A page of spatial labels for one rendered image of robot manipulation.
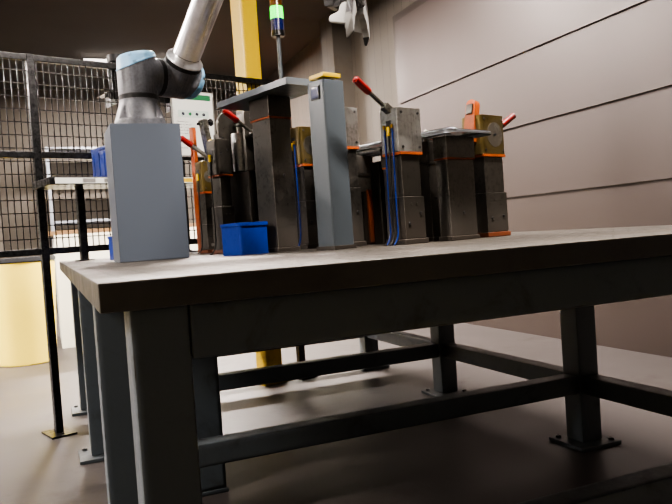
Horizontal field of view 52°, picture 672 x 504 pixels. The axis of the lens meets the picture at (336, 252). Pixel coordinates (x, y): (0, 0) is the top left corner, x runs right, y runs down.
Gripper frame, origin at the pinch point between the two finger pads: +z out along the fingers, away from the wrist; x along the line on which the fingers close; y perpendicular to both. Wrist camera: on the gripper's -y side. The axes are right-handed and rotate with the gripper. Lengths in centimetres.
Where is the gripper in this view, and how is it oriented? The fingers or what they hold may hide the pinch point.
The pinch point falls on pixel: (360, 42)
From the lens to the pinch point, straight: 170.0
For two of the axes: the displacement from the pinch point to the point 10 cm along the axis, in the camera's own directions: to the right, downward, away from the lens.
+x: -3.2, 1.6, -9.4
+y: -9.5, 0.3, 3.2
